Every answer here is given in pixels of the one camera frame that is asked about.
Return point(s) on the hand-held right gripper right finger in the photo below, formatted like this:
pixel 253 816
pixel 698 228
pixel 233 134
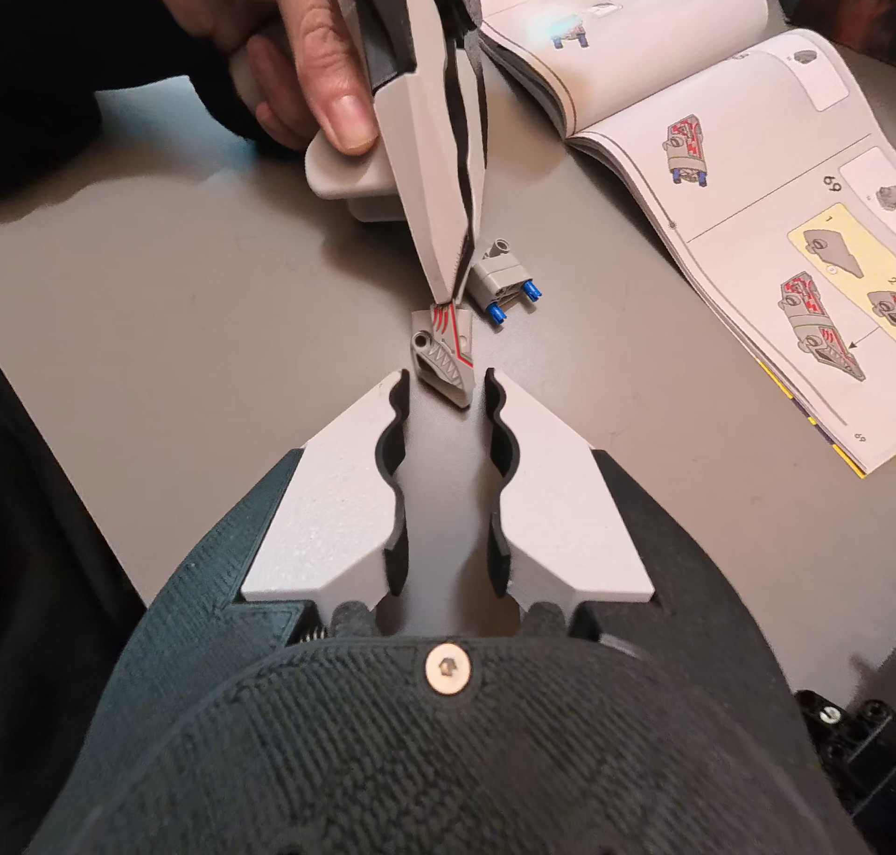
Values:
pixel 574 519

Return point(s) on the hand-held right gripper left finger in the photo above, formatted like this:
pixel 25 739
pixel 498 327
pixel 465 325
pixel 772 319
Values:
pixel 322 519

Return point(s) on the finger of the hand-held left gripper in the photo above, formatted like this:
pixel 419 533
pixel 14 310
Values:
pixel 427 169
pixel 478 134

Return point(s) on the grey brick assembly blue pins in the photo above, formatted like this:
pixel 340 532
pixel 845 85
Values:
pixel 497 277

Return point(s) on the grey curved toy panel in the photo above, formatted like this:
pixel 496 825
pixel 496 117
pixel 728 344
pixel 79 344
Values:
pixel 444 372

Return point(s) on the person's left forearm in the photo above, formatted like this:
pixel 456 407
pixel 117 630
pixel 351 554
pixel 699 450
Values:
pixel 70 43

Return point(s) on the grey desk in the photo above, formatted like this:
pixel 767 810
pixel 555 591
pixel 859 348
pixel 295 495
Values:
pixel 175 274

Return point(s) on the person's left hand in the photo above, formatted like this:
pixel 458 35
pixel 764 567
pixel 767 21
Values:
pixel 315 43

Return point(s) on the open building instruction booklet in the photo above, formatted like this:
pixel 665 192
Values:
pixel 735 134

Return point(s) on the black printed sweatshirt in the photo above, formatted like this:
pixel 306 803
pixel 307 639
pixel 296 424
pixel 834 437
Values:
pixel 56 659

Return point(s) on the black toy vehicle model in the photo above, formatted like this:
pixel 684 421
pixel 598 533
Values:
pixel 854 757

